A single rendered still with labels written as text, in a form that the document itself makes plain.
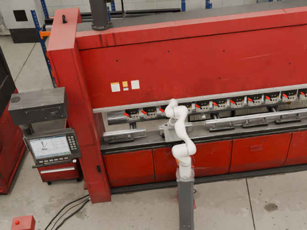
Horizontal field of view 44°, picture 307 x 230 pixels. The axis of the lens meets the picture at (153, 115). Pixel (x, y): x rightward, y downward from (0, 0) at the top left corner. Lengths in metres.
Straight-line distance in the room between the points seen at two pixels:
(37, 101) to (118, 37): 0.96
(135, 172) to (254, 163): 1.52
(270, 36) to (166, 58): 1.05
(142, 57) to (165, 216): 2.06
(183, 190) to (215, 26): 1.68
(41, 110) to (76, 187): 2.00
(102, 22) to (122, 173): 1.98
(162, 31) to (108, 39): 0.52
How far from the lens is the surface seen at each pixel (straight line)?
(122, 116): 4.66
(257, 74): 4.22
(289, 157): 5.16
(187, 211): 4.30
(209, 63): 3.98
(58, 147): 3.81
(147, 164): 4.69
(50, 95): 3.59
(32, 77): 7.61
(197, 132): 4.54
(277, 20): 3.93
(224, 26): 3.78
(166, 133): 4.35
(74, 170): 5.14
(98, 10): 3.64
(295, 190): 5.24
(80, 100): 3.86
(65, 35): 3.75
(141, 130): 4.46
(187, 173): 3.82
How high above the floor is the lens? 4.01
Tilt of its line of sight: 41 degrees down
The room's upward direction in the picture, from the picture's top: 5 degrees counter-clockwise
